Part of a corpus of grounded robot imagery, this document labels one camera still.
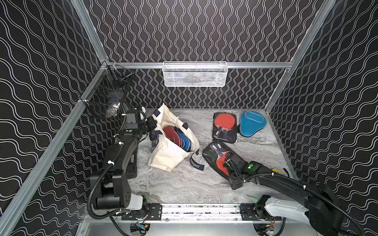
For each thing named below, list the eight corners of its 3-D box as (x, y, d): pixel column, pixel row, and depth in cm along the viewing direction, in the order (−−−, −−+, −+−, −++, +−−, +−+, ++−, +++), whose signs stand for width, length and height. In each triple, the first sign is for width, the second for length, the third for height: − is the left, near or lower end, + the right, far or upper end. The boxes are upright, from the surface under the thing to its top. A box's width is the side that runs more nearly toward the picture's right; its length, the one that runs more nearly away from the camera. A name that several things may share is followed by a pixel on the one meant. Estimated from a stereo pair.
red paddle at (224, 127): (213, 143, 103) (214, 140, 101) (210, 115, 120) (211, 112, 118) (241, 143, 103) (242, 140, 101) (233, 115, 120) (234, 112, 118)
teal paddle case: (240, 137, 106) (242, 133, 102) (234, 113, 120) (235, 110, 117) (269, 137, 106) (272, 133, 102) (260, 113, 120) (262, 110, 117)
